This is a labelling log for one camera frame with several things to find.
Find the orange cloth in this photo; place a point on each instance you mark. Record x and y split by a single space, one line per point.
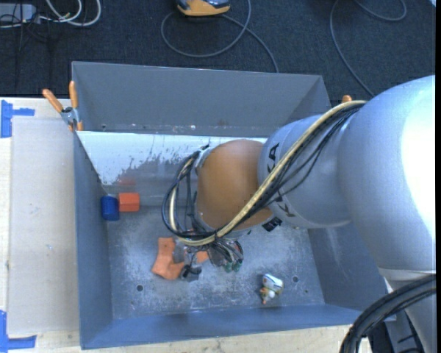
164 261

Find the white toy figure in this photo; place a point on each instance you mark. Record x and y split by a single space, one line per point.
271 286

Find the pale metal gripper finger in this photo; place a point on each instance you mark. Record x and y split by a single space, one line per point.
179 253
190 273

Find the blue cylinder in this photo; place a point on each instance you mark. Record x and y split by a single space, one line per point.
110 208

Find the pale wood flat board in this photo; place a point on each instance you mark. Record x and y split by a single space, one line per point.
40 215

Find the grey metal bin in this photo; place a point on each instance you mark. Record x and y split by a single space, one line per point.
191 101

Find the orange block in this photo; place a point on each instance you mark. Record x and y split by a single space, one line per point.
129 202

